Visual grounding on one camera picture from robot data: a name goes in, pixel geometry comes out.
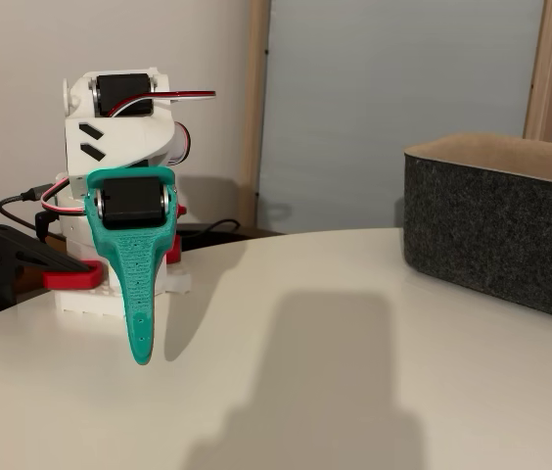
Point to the wooden shelf frame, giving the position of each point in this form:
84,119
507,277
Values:
254,98

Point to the teal gripper black servo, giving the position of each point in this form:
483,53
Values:
131,205

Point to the dark grey felt basket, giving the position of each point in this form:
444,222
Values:
491,230

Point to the white studded base plate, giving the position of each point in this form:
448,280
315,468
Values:
80,301

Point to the black clamp red pad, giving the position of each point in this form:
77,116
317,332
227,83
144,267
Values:
175,249
7,254

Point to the frosted grey panel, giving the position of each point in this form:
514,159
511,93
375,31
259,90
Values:
379,98

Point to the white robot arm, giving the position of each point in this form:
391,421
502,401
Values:
124,137

